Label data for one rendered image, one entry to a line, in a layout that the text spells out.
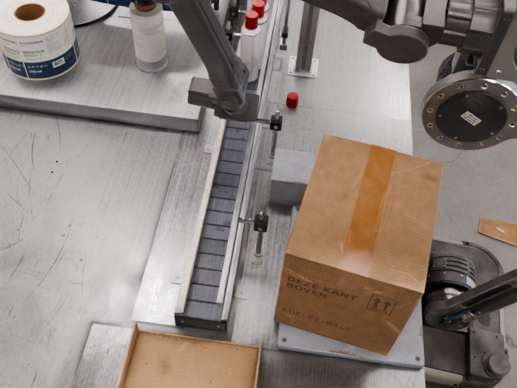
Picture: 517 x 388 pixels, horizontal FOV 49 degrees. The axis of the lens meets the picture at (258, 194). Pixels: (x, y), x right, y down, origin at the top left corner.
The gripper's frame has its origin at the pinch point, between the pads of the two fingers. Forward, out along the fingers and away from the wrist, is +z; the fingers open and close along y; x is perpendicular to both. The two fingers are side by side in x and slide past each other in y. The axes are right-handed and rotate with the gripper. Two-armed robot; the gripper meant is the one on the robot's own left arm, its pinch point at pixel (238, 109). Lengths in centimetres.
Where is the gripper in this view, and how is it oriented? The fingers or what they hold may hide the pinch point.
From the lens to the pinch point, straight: 146.2
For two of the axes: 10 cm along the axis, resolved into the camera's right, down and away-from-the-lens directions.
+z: 0.4, -0.3, 10.0
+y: -9.9, -1.4, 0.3
